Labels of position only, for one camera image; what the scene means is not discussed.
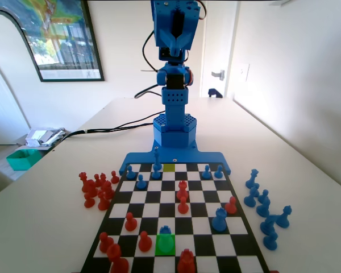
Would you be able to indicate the pile of papers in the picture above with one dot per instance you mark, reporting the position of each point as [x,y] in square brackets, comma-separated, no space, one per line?
[42,136]

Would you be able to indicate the black and white chessboard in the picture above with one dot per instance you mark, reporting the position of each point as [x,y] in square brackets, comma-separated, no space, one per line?
[150,210]

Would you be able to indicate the blue table clamp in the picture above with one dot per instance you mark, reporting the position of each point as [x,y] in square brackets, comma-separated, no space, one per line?
[213,92]

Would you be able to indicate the blue chess queen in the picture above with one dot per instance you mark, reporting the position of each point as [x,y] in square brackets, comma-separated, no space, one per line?
[283,219]
[251,180]

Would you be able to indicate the green plastic bin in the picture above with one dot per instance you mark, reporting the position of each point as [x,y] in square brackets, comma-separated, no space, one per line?
[22,160]

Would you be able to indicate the red chess rook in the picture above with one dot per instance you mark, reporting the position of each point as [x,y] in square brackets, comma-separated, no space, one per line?
[185,261]
[182,189]

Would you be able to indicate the blue chess pawn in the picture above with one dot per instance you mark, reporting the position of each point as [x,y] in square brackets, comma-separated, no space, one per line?
[206,173]
[263,196]
[155,173]
[130,173]
[218,172]
[141,183]
[270,241]
[250,199]

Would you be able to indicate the blue arm base plate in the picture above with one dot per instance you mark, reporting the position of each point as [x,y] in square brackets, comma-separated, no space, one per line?
[187,157]

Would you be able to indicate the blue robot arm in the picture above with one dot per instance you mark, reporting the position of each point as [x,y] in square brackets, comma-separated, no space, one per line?
[174,95]

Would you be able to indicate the blue chess rook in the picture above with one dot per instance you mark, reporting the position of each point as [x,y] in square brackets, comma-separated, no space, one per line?
[165,231]
[219,220]

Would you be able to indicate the white door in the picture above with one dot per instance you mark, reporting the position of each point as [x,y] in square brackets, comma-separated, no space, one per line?
[216,42]

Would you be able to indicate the black framed poster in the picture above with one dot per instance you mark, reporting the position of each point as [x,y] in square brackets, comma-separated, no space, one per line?
[65,42]

